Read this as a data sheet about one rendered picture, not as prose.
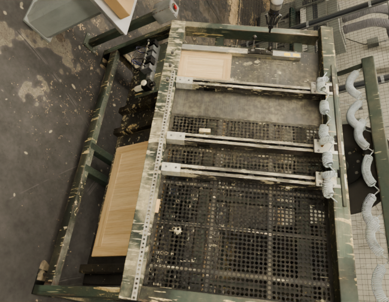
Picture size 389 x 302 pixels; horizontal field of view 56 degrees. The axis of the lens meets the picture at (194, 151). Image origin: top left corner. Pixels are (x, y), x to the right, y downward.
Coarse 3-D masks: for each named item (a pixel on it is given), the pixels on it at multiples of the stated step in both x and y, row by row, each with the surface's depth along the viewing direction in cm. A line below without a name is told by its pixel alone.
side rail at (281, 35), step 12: (192, 24) 306; (204, 24) 306; (216, 24) 306; (192, 36) 314; (204, 36) 313; (216, 36) 311; (228, 36) 310; (240, 36) 308; (252, 36) 307; (264, 36) 306; (276, 36) 304; (288, 36) 303; (300, 36) 301; (312, 36) 300
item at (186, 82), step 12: (180, 84) 276; (192, 84) 275; (204, 84) 273; (216, 84) 273; (228, 84) 273; (240, 84) 275; (252, 84) 273; (264, 84) 273; (276, 84) 273; (312, 84) 268; (336, 84) 268; (288, 96) 275; (300, 96) 273; (312, 96) 272
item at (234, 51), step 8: (184, 48) 295; (192, 48) 295; (200, 48) 295; (208, 48) 295; (216, 48) 295; (224, 48) 295; (232, 48) 295; (248, 56) 295; (256, 56) 294; (264, 56) 293; (272, 56) 292; (280, 56) 291; (288, 56) 290; (296, 56) 290
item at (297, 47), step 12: (252, 48) 307; (264, 48) 307; (300, 48) 304; (300, 132) 266; (300, 156) 256; (204, 180) 248; (204, 204) 240; (204, 216) 236; (192, 252) 226; (204, 252) 226; (300, 264) 222; (300, 276) 218; (192, 288) 215; (300, 300) 212
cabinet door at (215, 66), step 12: (180, 60) 292; (192, 60) 292; (204, 60) 292; (216, 60) 292; (228, 60) 291; (180, 72) 286; (192, 72) 286; (204, 72) 286; (216, 72) 286; (228, 72) 286
